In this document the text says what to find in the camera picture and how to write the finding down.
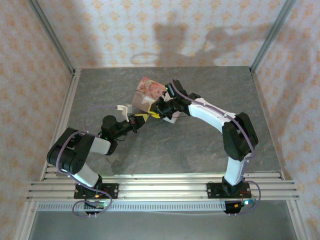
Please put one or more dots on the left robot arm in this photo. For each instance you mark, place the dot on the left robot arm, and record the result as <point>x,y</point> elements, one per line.
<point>75,152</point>

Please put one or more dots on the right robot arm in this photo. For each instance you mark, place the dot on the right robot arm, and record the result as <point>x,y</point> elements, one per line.
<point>210,113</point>

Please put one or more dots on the pink floral box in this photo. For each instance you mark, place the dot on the pink floral box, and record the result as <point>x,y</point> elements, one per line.
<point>147,90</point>

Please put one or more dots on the small circuit board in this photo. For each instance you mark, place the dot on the small circuit board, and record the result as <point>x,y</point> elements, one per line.
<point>240,205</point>
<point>96,205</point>

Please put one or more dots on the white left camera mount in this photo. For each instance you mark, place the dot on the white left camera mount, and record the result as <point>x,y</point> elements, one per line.
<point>123,110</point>

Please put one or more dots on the aluminium side rail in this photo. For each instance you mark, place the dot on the aluminium side rail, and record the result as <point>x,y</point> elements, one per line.
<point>65,120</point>

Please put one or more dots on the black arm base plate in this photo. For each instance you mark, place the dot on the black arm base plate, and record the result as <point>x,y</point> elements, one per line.
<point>112,191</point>
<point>215,191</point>

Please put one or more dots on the aluminium rail beam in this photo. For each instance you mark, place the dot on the aluminium rail beam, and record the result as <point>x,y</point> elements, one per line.
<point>162,187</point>

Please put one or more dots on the aluminium frame post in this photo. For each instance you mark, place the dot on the aluminium frame post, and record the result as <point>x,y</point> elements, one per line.
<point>272,35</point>
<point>52,37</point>

